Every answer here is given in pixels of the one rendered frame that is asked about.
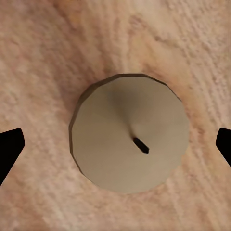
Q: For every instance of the pillar candle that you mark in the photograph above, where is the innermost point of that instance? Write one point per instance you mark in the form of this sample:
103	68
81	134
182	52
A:
128	133

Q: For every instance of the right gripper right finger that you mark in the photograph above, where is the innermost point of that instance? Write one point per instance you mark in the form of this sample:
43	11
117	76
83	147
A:
223	143

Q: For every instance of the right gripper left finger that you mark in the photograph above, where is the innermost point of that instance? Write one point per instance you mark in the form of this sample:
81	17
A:
11	144

